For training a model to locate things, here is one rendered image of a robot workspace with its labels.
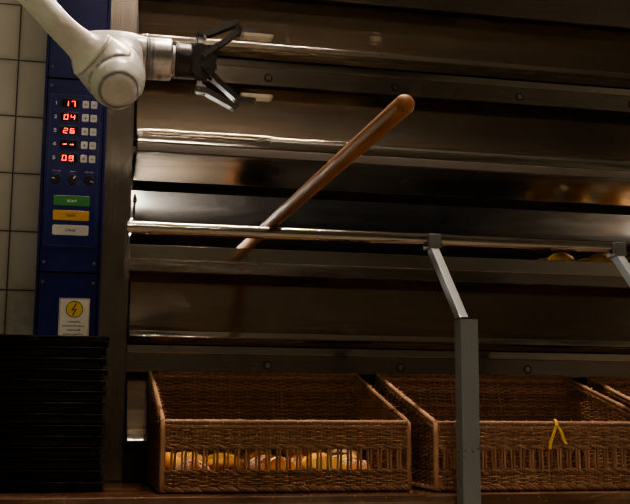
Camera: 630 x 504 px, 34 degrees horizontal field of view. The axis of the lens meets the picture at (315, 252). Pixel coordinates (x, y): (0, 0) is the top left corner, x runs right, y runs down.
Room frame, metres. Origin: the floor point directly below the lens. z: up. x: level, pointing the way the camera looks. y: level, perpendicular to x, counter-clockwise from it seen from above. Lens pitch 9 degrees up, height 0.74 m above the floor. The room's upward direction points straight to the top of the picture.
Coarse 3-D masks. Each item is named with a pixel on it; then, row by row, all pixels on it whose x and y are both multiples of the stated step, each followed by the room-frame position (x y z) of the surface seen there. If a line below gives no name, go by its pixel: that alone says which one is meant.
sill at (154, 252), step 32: (160, 256) 2.69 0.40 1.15; (192, 256) 2.71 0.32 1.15; (224, 256) 2.73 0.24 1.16; (256, 256) 2.74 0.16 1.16; (288, 256) 2.76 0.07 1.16; (320, 256) 2.78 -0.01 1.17; (352, 256) 2.80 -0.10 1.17; (384, 256) 2.82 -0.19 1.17; (416, 256) 2.84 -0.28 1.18; (448, 256) 2.86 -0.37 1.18
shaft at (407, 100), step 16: (400, 96) 1.45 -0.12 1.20; (384, 112) 1.50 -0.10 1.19; (400, 112) 1.45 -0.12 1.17; (368, 128) 1.58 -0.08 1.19; (384, 128) 1.54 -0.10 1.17; (352, 144) 1.68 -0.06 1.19; (368, 144) 1.63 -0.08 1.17; (336, 160) 1.78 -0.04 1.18; (352, 160) 1.74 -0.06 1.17; (320, 176) 1.90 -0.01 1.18; (304, 192) 2.04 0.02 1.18; (288, 208) 2.20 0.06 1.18; (272, 224) 2.39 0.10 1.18; (256, 240) 2.61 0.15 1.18
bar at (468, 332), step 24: (312, 240) 2.40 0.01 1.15; (336, 240) 2.41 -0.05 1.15; (360, 240) 2.42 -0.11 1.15; (384, 240) 2.43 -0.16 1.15; (408, 240) 2.44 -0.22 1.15; (432, 240) 2.45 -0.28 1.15; (456, 240) 2.47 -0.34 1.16; (480, 240) 2.48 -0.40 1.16; (504, 240) 2.49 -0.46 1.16; (528, 240) 2.51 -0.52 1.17; (552, 240) 2.52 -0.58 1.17; (576, 240) 2.54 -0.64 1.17; (624, 264) 2.52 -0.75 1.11; (456, 312) 2.28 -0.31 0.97; (456, 336) 2.26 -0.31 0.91; (456, 360) 2.26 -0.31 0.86; (456, 384) 2.26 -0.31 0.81; (456, 408) 2.26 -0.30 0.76; (456, 432) 2.26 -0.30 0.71; (456, 456) 2.27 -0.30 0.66; (480, 480) 2.24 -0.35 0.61
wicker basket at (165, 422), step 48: (192, 384) 2.69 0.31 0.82; (240, 384) 2.72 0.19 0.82; (288, 384) 2.75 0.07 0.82; (336, 384) 2.78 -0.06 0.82; (192, 432) 2.24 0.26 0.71; (240, 432) 2.26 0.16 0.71; (288, 432) 2.29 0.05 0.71; (336, 432) 2.31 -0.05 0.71; (384, 432) 2.33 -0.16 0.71; (192, 480) 2.24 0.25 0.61; (240, 480) 2.26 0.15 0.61; (288, 480) 2.28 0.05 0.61; (336, 480) 2.31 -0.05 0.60; (384, 480) 2.33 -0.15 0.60
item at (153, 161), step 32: (160, 160) 2.59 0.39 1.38; (192, 160) 2.60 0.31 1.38; (224, 160) 2.60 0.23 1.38; (256, 160) 2.61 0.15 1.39; (288, 160) 2.61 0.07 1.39; (320, 160) 2.63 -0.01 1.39; (384, 160) 2.67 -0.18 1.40; (416, 160) 2.68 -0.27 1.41; (384, 192) 2.86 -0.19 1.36; (416, 192) 2.87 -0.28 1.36; (448, 192) 2.87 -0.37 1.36; (480, 192) 2.88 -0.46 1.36; (512, 192) 2.89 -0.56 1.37; (544, 192) 2.89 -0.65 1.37; (576, 192) 2.90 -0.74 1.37; (608, 192) 2.91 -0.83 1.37
